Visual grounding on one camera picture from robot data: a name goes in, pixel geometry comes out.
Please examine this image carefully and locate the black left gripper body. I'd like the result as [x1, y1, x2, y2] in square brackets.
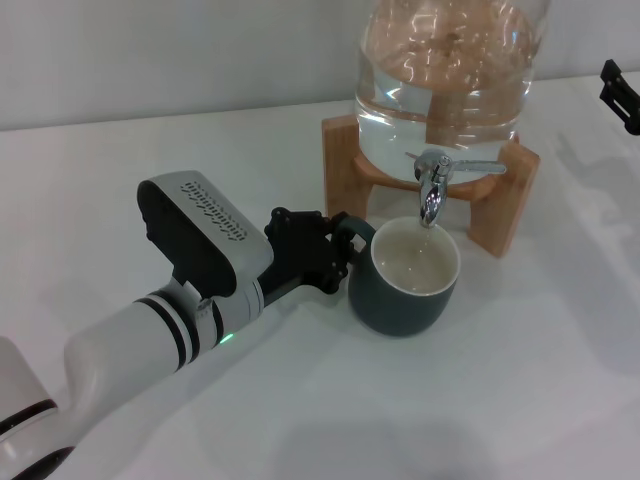
[259, 223, 332, 307]

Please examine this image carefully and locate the dark teal ceramic mug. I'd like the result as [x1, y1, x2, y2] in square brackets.
[332, 212, 461, 338]

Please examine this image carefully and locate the chrome dispenser faucet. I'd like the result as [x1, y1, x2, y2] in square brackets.
[405, 148, 508, 229]

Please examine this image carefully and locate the wooden dispenser stand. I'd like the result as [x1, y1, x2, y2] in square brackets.
[321, 113, 542, 260]

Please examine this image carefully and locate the glass water dispenser jar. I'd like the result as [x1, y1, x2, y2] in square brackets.
[352, 0, 544, 182]

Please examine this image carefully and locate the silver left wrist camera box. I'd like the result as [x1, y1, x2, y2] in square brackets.
[137, 170, 275, 299]

